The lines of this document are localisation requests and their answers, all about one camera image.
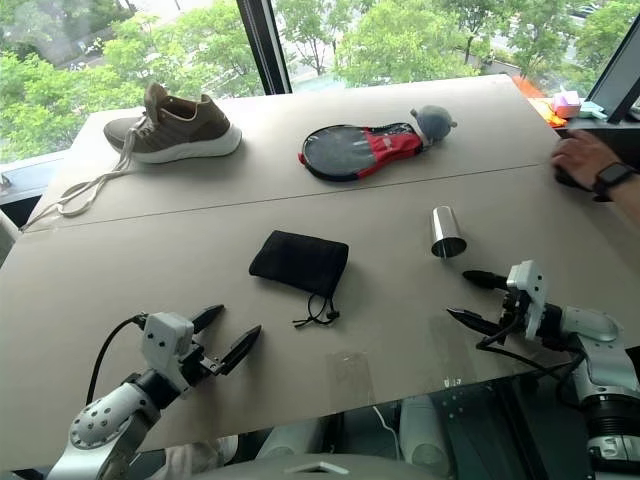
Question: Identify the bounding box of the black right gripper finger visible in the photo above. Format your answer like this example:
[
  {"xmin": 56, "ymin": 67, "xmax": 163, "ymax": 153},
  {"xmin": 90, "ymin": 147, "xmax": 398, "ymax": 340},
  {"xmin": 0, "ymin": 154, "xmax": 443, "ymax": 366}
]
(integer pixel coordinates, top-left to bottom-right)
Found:
[
  {"xmin": 445, "ymin": 306, "xmax": 506, "ymax": 337},
  {"xmin": 462, "ymin": 269, "xmax": 511, "ymax": 291}
]

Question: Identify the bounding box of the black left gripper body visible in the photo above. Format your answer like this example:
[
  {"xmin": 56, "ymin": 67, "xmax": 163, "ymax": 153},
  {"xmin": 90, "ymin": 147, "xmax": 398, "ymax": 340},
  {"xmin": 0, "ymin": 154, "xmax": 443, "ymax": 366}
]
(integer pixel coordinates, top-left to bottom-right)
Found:
[{"xmin": 176, "ymin": 343, "xmax": 227, "ymax": 388}]

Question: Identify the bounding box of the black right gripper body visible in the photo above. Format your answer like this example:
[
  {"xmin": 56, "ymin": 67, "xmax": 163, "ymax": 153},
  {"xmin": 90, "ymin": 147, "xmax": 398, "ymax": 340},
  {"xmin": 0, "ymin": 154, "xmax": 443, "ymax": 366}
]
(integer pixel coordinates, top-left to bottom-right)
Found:
[{"xmin": 497, "ymin": 290, "xmax": 527, "ymax": 338}]

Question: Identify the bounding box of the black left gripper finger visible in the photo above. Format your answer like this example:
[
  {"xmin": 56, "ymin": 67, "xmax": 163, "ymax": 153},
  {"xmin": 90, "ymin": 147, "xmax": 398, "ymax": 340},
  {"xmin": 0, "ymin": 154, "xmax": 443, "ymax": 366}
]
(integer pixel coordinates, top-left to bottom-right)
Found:
[
  {"xmin": 191, "ymin": 304, "xmax": 225, "ymax": 336},
  {"xmin": 219, "ymin": 324, "xmax": 263, "ymax": 377}
]

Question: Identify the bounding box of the shiny steel cup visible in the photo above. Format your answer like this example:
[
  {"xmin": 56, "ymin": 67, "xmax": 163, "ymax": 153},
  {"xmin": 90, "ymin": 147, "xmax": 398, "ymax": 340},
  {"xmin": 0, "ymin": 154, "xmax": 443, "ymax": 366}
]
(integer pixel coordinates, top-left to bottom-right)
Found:
[{"xmin": 430, "ymin": 203, "xmax": 468, "ymax": 260}]

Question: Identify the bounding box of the black drawstring pouch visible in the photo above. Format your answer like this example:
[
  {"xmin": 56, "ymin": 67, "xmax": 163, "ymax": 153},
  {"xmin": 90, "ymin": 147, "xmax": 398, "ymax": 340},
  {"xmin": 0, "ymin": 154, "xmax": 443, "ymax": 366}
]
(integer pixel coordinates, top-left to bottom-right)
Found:
[{"xmin": 248, "ymin": 229, "xmax": 350, "ymax": 330}]

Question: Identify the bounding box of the person's bare hand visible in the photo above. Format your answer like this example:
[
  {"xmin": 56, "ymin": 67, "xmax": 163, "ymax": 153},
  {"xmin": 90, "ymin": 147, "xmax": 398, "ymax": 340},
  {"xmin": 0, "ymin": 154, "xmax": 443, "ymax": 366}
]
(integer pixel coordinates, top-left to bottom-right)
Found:
[{"xmin": 548, "ymin": 128, "xmax": 624, "ymax": 190}]

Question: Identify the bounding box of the white rounded robot shell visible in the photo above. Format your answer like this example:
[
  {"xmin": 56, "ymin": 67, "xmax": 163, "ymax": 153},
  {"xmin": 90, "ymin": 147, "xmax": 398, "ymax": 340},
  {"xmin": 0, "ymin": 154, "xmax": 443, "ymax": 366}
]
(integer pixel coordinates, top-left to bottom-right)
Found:
[
  {"xmin": 253, "ymin": 417, "xmax": 327, "ymax": 464},
  {"xmin": 398, "ymin": 393, "xmax": 452, "ymax": 467}
]

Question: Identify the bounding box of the clear tape patch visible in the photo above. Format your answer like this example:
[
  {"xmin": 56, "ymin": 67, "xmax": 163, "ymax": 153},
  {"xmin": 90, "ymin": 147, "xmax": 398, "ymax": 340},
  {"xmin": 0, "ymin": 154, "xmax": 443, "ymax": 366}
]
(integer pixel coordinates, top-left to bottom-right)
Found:
[{"xmin": 323, "ymin": 349, "xmax": 375, "ymax": 403}]

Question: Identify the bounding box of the black computer mouse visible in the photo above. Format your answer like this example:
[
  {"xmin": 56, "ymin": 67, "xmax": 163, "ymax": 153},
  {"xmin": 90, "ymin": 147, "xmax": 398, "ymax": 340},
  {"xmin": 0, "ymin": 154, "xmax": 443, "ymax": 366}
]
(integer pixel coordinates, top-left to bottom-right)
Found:
[{"xmin": 553, "ymin": 166, "xmax": 597, "ymax": 192}]

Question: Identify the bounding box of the grey robot torso cover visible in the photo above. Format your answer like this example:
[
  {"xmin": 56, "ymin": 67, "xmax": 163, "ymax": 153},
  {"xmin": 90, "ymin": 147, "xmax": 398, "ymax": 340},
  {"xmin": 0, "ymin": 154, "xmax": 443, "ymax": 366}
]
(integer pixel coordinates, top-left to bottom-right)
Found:
[{"xmin": 188, "ymin": 451, "xmax": 429, "ymax": 480}]

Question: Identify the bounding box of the black smartwatch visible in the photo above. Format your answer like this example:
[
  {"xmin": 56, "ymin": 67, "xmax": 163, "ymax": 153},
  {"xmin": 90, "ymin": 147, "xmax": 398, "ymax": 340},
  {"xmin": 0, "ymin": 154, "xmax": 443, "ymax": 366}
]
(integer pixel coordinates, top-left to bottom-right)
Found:
[{"xmin": 592, "ymin": 161, "xmax": 639, "ymax": 202}]

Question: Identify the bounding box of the grey plush toy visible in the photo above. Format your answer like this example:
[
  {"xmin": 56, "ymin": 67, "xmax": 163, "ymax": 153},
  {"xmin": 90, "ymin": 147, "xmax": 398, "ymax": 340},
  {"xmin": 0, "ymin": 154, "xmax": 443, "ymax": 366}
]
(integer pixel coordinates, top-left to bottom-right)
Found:
[{"xmin": 409, "ymin": 104, "xmax": 460, "ymax": 147}]

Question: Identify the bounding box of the red and black racket cover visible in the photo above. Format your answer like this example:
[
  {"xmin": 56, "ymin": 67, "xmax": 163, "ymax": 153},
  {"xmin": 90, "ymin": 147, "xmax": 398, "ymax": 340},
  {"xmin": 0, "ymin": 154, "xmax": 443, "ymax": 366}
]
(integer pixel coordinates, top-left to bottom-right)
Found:
[{"xmin": 298, "ymin": 120, "xmax": 424, "ymax": 184}]

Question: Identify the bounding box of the brown sneaker with white sole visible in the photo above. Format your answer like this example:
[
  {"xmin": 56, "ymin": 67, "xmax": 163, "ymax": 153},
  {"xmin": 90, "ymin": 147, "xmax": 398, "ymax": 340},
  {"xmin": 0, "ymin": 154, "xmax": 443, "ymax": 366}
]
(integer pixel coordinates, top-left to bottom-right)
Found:
[{"xmin": 19, "ymin": 81, "xmax": 244, "ymax": 232}]

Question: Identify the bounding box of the pink paper box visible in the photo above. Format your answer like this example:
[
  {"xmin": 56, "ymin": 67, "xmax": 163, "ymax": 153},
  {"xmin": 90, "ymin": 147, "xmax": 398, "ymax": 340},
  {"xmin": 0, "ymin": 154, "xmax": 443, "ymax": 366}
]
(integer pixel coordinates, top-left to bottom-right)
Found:
[{"xmin": 551, "ymin": 91, "xmax": 582, "ymax": 120}]

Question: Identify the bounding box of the black side desk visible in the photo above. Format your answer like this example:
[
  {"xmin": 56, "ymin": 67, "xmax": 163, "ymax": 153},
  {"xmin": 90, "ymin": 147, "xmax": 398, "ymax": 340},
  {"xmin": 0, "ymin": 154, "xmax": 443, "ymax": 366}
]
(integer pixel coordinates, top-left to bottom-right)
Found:
[{"xmin": 553, "ymin": 115, "xmax": 640, "ymax": 174}]

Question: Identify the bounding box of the teal flat box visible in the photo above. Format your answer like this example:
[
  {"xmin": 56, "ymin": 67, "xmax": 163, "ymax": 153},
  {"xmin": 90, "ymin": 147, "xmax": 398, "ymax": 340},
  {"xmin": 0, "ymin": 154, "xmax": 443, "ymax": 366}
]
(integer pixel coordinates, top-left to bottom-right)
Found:
[{"xmin": 578, "ymin": 100, "xmax": 610, "ymax": 120}]

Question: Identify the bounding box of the dark monitor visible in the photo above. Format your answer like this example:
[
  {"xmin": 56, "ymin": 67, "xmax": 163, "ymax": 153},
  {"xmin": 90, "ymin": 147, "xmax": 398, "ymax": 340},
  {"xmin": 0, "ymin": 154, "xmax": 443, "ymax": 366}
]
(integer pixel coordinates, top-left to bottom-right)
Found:
[{"xmin": 585, "ymin": 18, "xmax": 640, "ymax": 124}]

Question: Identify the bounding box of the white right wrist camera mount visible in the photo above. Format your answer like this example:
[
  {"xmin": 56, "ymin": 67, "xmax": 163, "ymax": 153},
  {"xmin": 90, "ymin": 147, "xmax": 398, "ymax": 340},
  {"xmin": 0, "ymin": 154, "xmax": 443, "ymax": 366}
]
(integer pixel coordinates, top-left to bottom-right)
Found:
[{"xmin": 505, "ymin": 259, "xmax": 547, "ymax": 342}]

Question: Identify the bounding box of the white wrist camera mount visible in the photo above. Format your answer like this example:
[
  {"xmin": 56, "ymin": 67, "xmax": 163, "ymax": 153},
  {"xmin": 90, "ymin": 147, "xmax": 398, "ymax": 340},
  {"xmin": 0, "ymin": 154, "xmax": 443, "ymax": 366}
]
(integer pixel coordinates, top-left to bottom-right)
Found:
[
  {"xmin": 505, "ymin": 259, "xmax": 547, "ymax": 342},
  {"xmin": 141, "ymin": 312, "xmax": 196, "ymax": 389}
]

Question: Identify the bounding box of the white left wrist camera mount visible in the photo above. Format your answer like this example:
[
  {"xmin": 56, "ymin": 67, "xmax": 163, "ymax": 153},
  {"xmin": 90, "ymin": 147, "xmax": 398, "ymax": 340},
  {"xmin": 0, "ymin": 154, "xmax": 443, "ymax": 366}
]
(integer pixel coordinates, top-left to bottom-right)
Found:
[{"xmin": 141, "ymin": 312, "xmax": 196, "ymax": 389}]

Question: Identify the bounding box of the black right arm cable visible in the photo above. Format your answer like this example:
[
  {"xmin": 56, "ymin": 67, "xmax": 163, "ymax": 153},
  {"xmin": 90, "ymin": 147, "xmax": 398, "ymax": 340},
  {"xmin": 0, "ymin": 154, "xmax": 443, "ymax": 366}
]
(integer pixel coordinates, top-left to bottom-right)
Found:
[{"xmin": 475, "ymin": 327, "xmax": 587, "ymax": 407}]

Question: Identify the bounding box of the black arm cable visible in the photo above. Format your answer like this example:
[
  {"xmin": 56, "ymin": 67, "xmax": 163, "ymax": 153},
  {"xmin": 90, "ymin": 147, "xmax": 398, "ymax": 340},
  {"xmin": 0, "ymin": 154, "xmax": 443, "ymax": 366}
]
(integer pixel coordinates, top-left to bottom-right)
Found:
[
  {"xmin": 85, "ymin": 313, "xmax": 149, "ymax": 406},
  {"xmin": 475, "ymin": 327, "xmax": 587, "ymax": 407}
]

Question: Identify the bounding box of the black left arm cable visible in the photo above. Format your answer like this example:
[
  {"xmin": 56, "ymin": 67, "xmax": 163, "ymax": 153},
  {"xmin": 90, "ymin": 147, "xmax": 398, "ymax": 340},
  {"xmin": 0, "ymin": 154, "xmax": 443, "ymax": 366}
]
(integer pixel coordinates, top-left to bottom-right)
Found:
[{"xmin": 85, "ymin": 313, "xmax": 149, "ymax": 406}]

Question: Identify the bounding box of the thin white cable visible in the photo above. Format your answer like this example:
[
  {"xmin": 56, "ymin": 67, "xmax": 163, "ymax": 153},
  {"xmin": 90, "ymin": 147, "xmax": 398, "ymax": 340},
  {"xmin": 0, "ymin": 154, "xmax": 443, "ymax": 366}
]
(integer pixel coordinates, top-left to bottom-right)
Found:
[{"xmin": 372, "ymin": 404, "xmax": 402, "ymax": 454}]

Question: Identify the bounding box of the black window frame post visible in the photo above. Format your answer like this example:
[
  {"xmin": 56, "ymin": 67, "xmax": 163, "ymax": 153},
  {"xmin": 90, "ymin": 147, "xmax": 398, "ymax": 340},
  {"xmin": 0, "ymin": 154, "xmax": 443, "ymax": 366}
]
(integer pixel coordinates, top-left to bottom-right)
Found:
[{"xmin": 234, "ymin": 0, "xmax": 294, "ymax": 96}]

